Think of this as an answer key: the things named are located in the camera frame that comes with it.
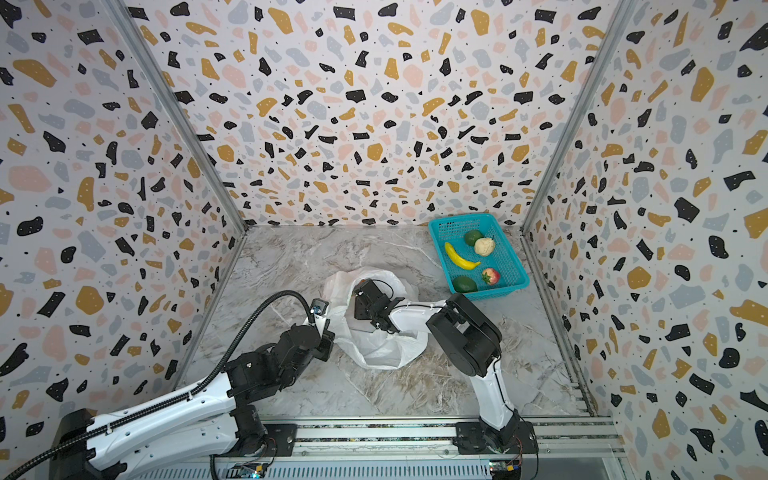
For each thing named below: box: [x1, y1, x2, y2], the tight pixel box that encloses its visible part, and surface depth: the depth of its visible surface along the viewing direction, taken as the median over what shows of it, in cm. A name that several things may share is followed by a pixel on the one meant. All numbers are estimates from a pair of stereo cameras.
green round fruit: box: [464, 230, 484, 246], surface depth 117 cm
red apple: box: [482, 268, 500, 285], surface depth 105 cm
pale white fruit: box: [474, 237, 495, 256], surface depth 111 cm
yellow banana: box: [444, 242, 481, 270], surface depth 112 cm
